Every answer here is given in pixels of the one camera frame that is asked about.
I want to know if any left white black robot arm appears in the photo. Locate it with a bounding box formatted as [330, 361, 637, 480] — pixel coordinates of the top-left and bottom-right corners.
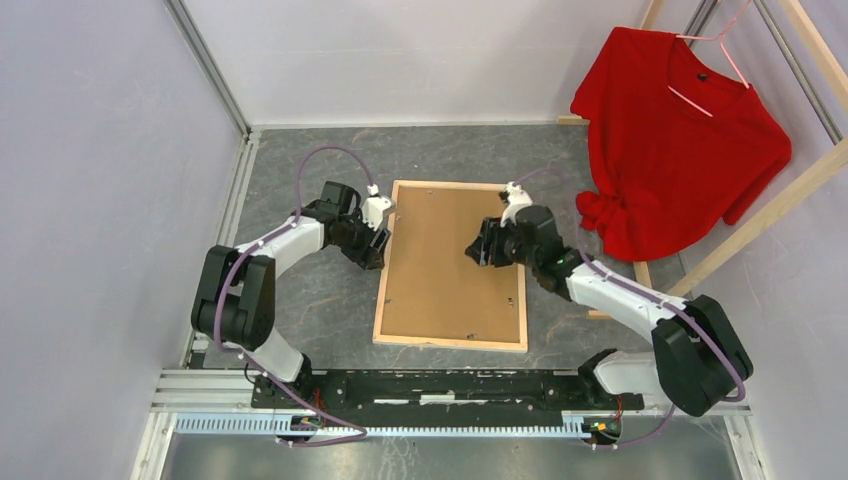
[190, 181, 395, 408]

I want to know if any red t-shirt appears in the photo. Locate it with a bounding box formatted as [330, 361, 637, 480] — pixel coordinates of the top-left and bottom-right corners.
[570, 26, 794, 263]

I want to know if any aluminium rail frame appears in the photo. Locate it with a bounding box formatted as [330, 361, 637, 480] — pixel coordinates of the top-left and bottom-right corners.
[129, 368, 770, 480]

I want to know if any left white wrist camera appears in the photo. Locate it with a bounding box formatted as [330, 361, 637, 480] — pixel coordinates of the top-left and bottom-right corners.
[360, 184, 396, 230]

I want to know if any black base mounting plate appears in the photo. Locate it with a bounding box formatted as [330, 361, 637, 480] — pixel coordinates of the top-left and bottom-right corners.
[290, 369, 645, 429]

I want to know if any pink wire hanger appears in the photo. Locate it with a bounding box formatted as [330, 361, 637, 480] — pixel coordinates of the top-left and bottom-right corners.
[667, 0, 755, 119]

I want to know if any brown cardboard backing board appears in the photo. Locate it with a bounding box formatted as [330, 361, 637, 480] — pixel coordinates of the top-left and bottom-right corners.
[380, 185, 525, 344]

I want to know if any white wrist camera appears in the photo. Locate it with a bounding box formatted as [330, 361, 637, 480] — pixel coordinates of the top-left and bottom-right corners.
[499, 182, 533, 227]
[360, 184, 396, 230]

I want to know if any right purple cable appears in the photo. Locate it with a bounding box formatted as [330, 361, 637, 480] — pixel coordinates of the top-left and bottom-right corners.
[516, 166, 748, 450]

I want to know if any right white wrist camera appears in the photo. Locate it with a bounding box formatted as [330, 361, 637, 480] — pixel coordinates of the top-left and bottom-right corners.
[499, 182, 533, 227]

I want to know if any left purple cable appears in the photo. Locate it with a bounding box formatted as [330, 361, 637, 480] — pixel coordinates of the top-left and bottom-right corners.
[211, 145, 370, 448]

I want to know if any wooden clothes rack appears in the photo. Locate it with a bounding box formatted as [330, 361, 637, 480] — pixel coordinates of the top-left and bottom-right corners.
[557, 0, 848, 321]

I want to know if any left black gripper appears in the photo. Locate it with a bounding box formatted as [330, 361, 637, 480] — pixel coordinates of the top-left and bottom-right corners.
[332, 209, 391, 271]

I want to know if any white wooden picture frame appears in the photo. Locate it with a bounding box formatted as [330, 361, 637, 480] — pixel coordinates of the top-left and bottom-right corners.
[372, 179, 530, 354]

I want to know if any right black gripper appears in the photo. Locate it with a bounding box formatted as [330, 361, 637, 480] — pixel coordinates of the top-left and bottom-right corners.
[463, 216, 538, 269]

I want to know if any purple cable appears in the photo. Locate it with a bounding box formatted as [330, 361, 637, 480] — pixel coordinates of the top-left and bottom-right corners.
[516, 166, 748, 450]
[211, 145, 370, 448]

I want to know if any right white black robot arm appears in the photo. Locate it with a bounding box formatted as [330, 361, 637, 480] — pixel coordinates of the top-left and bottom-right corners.
[465, 205, 753, 417]

